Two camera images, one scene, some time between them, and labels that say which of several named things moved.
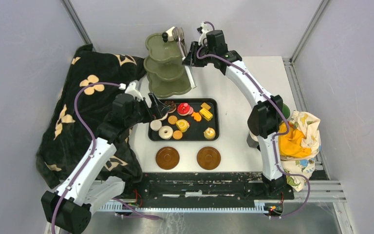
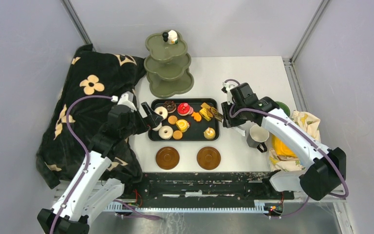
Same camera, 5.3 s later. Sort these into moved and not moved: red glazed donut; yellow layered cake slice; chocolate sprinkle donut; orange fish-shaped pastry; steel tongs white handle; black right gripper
Moved: black right gripper; steel tongs white handle
Not moved: yellow layered cake slice; chocolate sprinkle donut; red glazed donut; orange fish-shaped pastry
